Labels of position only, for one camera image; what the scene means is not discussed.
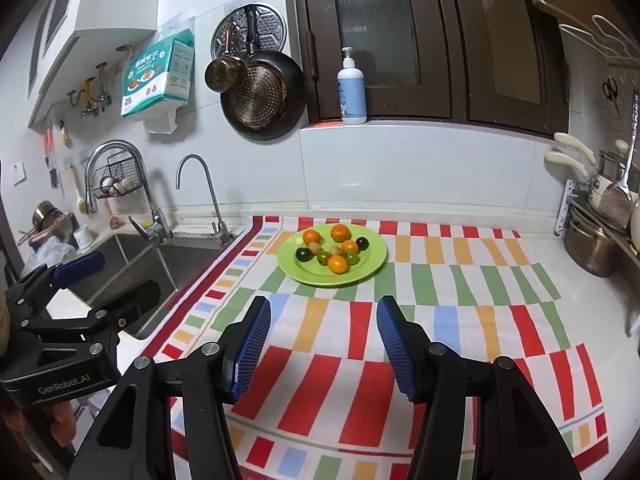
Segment white cup by sink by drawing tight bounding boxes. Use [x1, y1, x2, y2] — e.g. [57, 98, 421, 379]
[73, 226, 96, 250]

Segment stainless steel sink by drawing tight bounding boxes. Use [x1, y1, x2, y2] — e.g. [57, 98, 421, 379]
[72, 234, 224, 340]

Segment blue white soap bottle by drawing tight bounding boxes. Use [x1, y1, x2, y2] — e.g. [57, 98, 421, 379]
[336, 47, 367, 125]

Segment large orange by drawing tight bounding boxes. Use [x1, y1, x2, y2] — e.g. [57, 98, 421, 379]
[303, 229, 321, 245]
[330, 223, 352, 244]

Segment large orange back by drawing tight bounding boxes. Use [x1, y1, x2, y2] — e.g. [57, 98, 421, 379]
[303, 229, 321, 245]

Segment teal tissue box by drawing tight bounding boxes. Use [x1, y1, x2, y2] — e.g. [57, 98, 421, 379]
[120, 28, 195, 118]

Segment white handled pot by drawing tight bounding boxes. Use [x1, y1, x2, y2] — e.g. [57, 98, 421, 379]
[544, 132, 629, 210]

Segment black wire basket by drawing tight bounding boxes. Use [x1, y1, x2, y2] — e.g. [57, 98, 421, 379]
[91, 152, 142, 200]

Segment black frying pan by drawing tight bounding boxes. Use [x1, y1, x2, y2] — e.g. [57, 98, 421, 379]
[219, 4, 308, 142]

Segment black scissors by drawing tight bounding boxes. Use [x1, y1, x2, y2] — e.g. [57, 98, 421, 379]
[602, 77, 620, 114]

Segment small brass saucepan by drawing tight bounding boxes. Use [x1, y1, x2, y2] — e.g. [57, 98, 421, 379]
[204, 25, 247, 93]

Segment steel pot lower shelf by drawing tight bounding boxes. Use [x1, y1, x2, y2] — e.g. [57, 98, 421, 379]
[564, 206, 623, 278]

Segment small chrome faucet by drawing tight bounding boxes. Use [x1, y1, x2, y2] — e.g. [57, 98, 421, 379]
[175, 153, 234, 247]

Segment colourful striped table mat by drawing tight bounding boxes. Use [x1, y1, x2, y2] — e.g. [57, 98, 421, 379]
[145, 216, 610, 479]

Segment dark plum front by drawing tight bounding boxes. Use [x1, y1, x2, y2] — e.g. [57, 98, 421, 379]
[295, 247, 314, 262]

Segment green plate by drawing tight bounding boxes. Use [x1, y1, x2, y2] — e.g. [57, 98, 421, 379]
[277, 223, 387, 287]

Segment metal steamer tray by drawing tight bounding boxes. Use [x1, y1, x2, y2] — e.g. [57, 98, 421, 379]
[210, 3, 286, 58]

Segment clear plastic bag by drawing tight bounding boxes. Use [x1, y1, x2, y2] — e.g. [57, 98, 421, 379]
[21, 236, 76, 278]

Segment green tomato front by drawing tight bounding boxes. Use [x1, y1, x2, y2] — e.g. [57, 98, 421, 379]
[317, 252, 332, 266]

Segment dark plum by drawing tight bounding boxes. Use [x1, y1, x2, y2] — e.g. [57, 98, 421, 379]
[295, 247, 314, 262]
[356, 236, 369, 252]

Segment green tomato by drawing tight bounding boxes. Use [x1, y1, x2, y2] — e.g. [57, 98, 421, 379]
[317, 252, 332, 266]
[345, 252, 360, 266]

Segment large chrome faucet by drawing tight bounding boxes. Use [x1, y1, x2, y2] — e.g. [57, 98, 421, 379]
[84, 140, 172, 243]

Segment metal spatula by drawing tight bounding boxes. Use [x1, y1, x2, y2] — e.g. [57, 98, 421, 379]
[600, 90, 639, 230]

